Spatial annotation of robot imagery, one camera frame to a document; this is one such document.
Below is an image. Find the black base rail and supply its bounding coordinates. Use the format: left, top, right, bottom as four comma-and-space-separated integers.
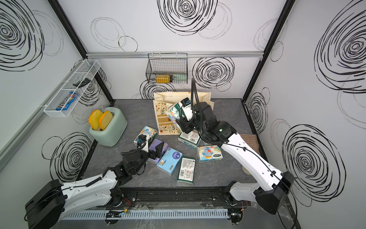
108, 186, 289, 208

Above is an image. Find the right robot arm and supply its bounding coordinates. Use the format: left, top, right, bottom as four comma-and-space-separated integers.
176, 102, 295, 215

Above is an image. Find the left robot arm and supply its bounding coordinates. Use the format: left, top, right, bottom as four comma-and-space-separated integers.
24, 134, 164, 229

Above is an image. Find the beige round disc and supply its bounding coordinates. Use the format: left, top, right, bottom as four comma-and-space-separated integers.
242, 167, 251, 175

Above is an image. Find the green white tissue pack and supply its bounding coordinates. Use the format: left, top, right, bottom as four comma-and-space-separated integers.
165, 102, 182, 131

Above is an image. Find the floral tissue pack right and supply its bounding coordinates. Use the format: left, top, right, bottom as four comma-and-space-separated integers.
197, 145, 223, 163

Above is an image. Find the green white tissue pack under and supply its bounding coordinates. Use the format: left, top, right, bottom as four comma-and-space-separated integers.
178, 130, 201, 149

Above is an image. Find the white wire wall shelf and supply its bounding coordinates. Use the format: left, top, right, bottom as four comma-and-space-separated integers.
43, 59, 101, 118

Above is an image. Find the black wire wall basket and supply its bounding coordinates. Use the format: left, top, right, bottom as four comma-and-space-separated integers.
145, 52, 188, 84

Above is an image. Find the mint green toaster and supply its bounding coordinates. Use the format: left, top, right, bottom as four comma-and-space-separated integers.
89, 107, 128, 147

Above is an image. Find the grey slotted cable duct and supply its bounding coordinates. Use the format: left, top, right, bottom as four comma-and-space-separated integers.
64, 209, 229, 220

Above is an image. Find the green item in basket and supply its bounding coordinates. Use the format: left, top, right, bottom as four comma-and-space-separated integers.
172, 73, 188, 84

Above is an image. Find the floral canvas tote bag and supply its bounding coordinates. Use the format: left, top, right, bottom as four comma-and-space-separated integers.
153, 92, 196, 135

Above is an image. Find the left yellow toast slice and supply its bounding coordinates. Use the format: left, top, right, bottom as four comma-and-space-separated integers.
88, 110, 103, 130

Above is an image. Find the purple tissue pack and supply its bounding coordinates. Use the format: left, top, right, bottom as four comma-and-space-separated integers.
147, 139, 168, 165

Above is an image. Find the blue candy packet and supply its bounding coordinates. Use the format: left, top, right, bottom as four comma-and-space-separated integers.
56, 92, 79, 111

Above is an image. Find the floral tissue pack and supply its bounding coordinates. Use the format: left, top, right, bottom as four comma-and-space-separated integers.
197, 145, 223, 163
134, 126, 158, 146

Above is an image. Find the floral tissue pack left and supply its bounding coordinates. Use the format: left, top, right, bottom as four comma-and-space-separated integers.
134, 126, 158, 146

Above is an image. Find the light blue tissue pack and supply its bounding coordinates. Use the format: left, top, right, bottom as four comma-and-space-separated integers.
157, 148, 183, 176

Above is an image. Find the right yellow toast slice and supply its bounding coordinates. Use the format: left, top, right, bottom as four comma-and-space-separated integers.
99, 111, 113, 130

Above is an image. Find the yellow toast slice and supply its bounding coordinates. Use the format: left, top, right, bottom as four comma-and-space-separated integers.
88, 110, 103, 130
99, 111, 113, 130

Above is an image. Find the black remote on shelf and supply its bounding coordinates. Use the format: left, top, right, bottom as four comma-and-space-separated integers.
73, 78, 91, 88

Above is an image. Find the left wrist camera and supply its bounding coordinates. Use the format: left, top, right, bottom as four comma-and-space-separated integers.
137, 134, 149, 152

